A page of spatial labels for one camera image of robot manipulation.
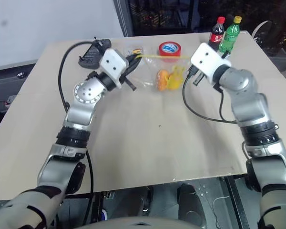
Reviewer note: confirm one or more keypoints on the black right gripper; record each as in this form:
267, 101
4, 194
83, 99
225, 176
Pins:
192, 71

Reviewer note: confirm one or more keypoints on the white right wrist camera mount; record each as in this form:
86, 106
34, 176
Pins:
207, 59

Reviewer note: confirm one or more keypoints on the orange toy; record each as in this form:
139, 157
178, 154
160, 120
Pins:
161, 81

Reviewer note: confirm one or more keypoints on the green soda bottle yellow cap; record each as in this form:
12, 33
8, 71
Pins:
230, 35

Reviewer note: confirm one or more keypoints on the small yellow black packet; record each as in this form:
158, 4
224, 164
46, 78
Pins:
136, 50

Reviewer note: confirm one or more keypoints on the black handheld device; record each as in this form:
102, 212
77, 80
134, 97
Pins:
91, 56

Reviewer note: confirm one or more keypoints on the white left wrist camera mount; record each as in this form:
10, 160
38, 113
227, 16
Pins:
113, 62

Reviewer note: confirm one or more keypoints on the black equipment case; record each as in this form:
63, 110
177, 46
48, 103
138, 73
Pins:
4, 81

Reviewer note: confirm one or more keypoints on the clear zip bag yellow zipper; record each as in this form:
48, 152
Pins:
147, 71

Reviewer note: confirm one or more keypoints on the red tape roll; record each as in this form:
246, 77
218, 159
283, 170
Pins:
169, 54

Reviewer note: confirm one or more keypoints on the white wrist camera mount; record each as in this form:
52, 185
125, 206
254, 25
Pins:
207, 59
113, 62

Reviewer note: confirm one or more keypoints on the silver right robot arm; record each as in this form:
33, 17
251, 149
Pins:
248, 105

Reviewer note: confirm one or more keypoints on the black rounded shape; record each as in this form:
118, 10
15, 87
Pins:
189, 205

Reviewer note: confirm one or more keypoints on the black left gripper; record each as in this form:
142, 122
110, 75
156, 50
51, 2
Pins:
131, 67

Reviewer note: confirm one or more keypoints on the grey robot torso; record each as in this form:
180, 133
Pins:
133, 224

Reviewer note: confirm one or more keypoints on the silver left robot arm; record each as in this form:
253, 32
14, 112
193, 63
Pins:
83, 112

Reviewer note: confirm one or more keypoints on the cola bottle red cap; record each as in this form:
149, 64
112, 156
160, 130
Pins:
216, 33

